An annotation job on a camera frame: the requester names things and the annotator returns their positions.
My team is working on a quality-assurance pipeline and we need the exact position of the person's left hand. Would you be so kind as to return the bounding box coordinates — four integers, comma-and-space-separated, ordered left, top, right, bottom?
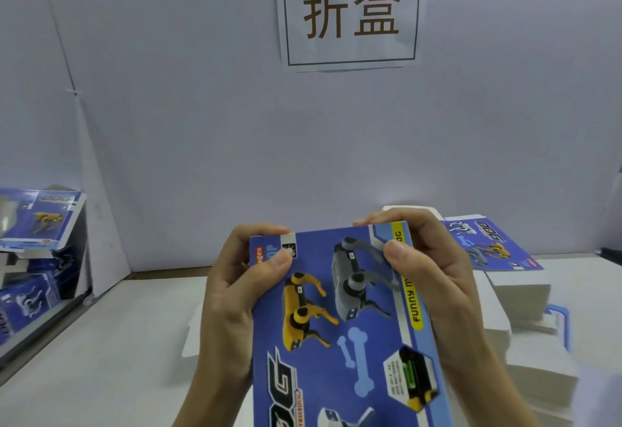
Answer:
197, 224, 295, 386

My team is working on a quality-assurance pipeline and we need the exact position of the person's right hand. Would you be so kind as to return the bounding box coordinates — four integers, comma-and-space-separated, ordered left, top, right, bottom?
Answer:
354, 208, 486, 367

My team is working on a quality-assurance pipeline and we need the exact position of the person's left forearm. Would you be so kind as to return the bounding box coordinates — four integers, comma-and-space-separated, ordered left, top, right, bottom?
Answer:
172, 368, 254, 427

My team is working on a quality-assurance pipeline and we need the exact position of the person's right forearm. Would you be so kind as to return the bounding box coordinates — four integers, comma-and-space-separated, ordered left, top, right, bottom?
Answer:
442, 349, 540, 427

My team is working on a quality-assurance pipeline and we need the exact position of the pile of blue boxes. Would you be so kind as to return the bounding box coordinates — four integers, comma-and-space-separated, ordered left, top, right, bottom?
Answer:
0, 185, 91, 347

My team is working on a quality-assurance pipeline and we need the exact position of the blue dog-print cardboard box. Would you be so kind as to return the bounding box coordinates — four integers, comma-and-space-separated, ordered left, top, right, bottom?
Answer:
248, 220, 454, 427

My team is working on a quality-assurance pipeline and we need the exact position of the white paper wall sign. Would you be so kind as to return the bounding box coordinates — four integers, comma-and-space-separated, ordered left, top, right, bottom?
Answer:
275, 0, 429, 72

